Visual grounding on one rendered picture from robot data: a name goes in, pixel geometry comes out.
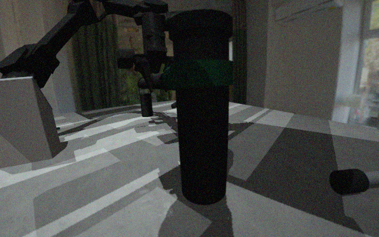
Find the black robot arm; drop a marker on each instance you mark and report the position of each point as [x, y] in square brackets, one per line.
[39, 60]

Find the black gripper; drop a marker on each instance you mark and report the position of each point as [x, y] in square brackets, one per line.
[154, 52]

